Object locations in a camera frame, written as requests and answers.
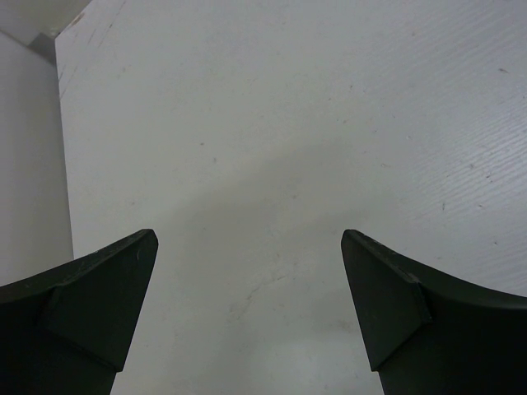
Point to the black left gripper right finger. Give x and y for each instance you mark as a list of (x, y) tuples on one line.
[(427, 332)]

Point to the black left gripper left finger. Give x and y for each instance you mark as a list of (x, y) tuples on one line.
[(68, 330)]

